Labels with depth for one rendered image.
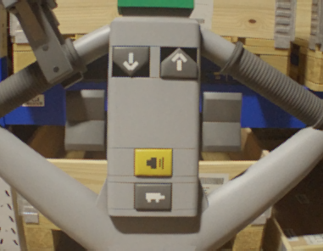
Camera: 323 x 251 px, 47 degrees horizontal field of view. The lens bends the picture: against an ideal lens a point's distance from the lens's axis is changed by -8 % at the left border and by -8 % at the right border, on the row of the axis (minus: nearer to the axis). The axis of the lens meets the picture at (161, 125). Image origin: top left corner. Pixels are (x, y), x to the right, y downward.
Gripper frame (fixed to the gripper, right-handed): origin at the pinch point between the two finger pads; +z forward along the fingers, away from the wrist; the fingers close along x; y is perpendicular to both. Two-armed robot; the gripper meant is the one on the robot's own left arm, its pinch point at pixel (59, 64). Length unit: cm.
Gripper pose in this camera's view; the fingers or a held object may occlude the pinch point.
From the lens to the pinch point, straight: 42.8
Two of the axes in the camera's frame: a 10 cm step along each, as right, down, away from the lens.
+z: 4.8, 8.8, 0.5
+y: 8.8, -4.8, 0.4
